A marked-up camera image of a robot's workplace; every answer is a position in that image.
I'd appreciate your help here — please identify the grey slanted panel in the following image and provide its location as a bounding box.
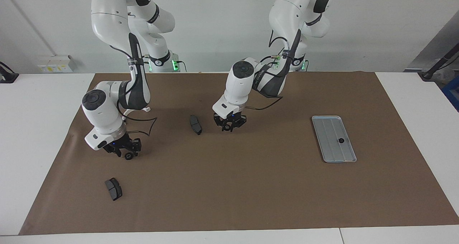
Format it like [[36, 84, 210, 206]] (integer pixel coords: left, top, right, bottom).
[[405, 11, 459, 72]]

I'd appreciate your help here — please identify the black clamp mount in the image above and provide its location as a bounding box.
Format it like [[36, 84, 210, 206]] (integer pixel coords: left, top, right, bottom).
[[0, 62, 19, 84]]

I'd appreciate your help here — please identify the long dark brake pad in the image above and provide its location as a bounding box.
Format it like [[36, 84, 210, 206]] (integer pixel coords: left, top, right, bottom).
[[189, 115, 203, 136]]

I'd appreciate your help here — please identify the brown table mat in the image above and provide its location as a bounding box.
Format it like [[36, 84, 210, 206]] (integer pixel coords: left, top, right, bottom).
[[19, 72, 459, 235]]

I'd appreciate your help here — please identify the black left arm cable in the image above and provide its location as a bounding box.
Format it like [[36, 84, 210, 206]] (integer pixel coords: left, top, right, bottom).
[[245, 29, 302, 112]]

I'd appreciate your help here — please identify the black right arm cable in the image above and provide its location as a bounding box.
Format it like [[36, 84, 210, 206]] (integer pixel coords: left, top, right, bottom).
[[108, 45, 158, 137]]

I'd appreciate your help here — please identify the black stand pole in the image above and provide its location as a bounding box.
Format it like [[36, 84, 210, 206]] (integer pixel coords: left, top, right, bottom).
[[421, 43, 459, 81]]

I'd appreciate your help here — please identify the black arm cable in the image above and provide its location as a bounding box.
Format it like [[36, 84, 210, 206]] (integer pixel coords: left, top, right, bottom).
[[245, 29, 302, 112], [108, 45, 158, 137]]

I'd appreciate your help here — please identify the short dark brake pad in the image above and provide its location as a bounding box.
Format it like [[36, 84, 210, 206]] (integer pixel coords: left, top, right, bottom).
[[105, 178, 123, 201]]

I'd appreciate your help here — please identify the silver metal tray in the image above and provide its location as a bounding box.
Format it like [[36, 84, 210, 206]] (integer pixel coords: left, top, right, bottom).
[[311, 116, 358, 163]]

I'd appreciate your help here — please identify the blue crate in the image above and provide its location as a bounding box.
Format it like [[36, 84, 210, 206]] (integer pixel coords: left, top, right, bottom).
[[442, 75, 459, 112]]

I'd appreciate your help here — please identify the white wall socket box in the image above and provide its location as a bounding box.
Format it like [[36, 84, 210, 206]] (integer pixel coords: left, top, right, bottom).
[[38, 55, 77, 73]]

